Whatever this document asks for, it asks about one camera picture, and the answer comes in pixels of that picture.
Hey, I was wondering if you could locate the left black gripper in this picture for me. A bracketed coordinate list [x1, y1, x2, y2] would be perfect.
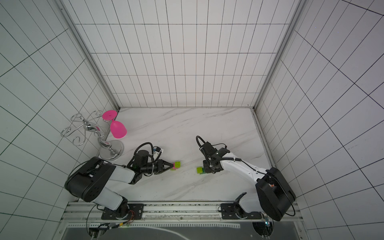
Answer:
[141, 159, 173, 175]

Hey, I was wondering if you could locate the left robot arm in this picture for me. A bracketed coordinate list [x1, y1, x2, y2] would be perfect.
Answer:
[65, 148, 175, 219]

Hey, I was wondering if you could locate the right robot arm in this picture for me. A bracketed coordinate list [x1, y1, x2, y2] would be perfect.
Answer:
[197, 137, 297, 221]

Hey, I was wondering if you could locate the pink plastic wine glass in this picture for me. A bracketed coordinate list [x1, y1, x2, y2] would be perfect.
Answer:
[102, 110, 127, 139]

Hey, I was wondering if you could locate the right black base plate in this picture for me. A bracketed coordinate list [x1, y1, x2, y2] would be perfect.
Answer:
[218, 203, 263, 220]

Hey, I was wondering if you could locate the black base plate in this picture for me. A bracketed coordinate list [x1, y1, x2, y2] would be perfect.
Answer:
[218, 203, 263, 220]
[101, 204, 145, 221]

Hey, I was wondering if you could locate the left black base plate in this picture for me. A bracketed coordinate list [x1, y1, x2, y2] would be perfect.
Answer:
[101, 204, 145, 221]

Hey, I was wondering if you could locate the silver wire glass rack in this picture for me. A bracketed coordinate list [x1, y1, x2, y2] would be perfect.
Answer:
[60, 110, 125, 162]

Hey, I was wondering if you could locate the aluminium mounting rail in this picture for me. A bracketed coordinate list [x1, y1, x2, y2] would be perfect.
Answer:
[61, 200, 302, 224]

